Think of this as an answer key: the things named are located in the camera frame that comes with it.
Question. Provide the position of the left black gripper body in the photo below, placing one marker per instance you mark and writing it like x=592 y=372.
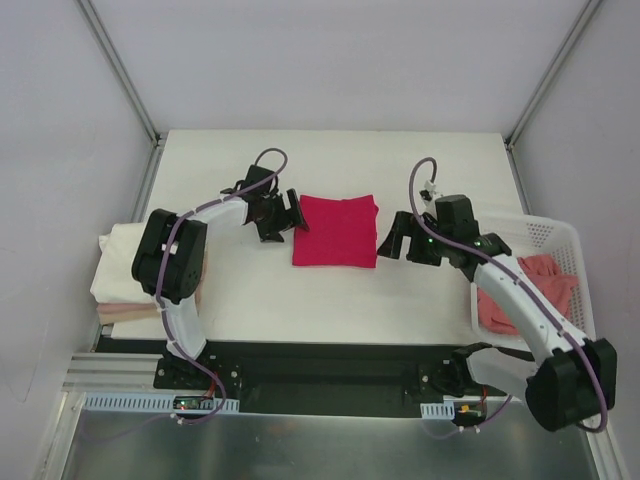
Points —
x=279 y=216

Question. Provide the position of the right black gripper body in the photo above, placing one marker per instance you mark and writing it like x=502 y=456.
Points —
x=411 y=245

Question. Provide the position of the magenta t-shirt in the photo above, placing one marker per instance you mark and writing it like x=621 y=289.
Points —
x=340 y=233

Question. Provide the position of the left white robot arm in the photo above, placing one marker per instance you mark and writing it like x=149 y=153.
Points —
x=169 y=261

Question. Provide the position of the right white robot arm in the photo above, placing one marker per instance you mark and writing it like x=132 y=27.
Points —
x=566 y=378

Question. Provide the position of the white plastic basket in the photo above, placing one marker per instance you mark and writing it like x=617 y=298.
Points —
x=528 y=235

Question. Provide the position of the salmon pink t-shirt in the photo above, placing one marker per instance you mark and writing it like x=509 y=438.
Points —
x=556 y=286

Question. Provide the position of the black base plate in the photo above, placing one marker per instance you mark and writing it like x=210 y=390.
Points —
x=386 y=401

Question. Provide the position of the right white cable duct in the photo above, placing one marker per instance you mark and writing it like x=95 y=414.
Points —
x=443 y=411

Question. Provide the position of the white cable duct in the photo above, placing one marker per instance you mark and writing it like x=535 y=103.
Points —
x=158 y=403
x=443 y=411

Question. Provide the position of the left aluminium frame post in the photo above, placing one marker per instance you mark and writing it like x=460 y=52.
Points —
x=106 y=45

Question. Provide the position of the aluminium frame post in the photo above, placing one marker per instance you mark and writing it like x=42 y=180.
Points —
x=578 y=28
x=106 y=45

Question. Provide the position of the right aluminium frame post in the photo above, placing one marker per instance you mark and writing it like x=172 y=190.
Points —
x=578 y=28

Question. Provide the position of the left white cable duct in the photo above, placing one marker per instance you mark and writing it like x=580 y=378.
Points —
x=158 y=403

